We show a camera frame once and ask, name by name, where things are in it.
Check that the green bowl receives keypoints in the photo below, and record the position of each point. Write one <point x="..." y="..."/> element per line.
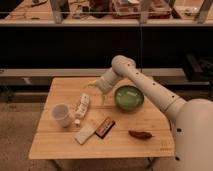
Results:
<point x="128" y="98"/>

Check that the translucent plastic cup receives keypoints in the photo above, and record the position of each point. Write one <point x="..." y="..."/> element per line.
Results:
<point x="61" y="115"/>

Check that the orange black candy bar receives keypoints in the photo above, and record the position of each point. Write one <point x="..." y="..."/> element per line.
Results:
<point x="105" y="127"/>

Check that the long wooden shelf bench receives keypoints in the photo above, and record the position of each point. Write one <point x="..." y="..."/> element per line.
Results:
<point x="43" y="77"/>

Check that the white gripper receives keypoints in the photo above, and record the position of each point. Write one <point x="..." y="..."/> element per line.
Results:
<point x="105" y="83"/>

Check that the wooden table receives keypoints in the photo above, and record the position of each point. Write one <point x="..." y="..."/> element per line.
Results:
<point x="54" y="142"/>

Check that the white flat packet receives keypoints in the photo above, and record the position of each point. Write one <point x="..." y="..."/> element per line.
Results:
<point x="84" y="133"/>

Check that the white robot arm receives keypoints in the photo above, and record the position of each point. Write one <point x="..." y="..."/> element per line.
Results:
<point x="193" y="119"/>

